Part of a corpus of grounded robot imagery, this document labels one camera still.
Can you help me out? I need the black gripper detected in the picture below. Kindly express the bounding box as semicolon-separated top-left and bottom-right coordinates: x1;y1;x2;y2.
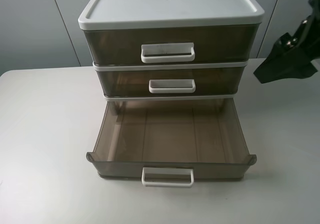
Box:
254;0;320;83

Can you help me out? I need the smoky brown middle drawer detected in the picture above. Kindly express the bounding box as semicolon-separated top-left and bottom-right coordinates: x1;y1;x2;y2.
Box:
97;67;245;98

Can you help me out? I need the smoky brown drawer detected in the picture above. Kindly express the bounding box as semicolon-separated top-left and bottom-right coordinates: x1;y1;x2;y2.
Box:
84;24;258;66
86;98;257;188
97;67;245;98

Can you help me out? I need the smoky brown upper drawer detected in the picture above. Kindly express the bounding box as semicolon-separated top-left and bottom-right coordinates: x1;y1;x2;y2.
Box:
84;24;258;66

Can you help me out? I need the smoky brown lower drawer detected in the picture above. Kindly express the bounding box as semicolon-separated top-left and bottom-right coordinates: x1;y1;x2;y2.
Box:
86;98;257;188

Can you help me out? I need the white plastic drawer cabinet frame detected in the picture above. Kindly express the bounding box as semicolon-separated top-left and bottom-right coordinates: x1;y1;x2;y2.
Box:
78;0;265;101

